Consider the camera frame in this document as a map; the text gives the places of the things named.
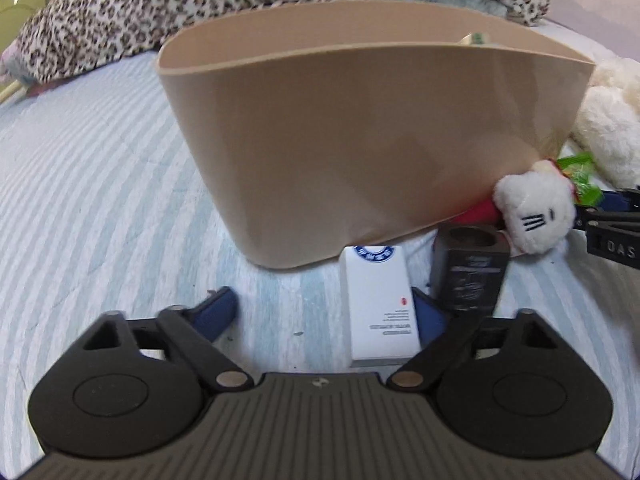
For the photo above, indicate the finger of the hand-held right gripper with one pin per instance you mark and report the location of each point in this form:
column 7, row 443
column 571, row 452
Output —
column 617, row 202

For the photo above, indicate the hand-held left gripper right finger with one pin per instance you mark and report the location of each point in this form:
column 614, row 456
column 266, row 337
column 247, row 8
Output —
column 429, row 324

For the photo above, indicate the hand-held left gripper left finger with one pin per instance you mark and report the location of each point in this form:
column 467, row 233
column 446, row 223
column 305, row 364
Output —
column 216, row 312

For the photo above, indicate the white cardboard box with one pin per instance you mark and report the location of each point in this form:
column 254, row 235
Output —
column 378, row 305

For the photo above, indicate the white cat plush toy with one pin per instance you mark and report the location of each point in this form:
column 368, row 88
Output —
column 535, row 210

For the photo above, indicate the beige plastic basket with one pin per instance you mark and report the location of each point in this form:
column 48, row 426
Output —
column 370, row 150

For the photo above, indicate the green candy wrapper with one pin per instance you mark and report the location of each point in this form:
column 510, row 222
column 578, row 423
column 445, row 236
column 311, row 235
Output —
column 582, row 177

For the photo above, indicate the black rectangular box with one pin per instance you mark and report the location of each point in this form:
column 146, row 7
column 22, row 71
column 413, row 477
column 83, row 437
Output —
column 467, row 275

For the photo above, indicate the cream fluffy plush toy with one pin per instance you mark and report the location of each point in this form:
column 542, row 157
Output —
column 612, row 120

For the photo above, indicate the red object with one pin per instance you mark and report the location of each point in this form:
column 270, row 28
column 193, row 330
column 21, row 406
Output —
column 481, row 211

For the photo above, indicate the blue striped bed sheet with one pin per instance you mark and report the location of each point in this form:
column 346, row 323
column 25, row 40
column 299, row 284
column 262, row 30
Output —
column 100, row 200

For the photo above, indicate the green white packet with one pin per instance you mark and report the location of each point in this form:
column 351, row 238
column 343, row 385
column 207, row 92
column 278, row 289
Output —
column 473, row 39

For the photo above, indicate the wooden stick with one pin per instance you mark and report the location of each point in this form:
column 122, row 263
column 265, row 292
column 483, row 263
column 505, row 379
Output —
column 11, row 93

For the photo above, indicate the leopard print blanket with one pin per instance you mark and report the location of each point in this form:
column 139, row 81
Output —
column 200, row 0

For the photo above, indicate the green cabinet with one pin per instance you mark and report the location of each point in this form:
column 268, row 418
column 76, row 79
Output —
column 17, row 10

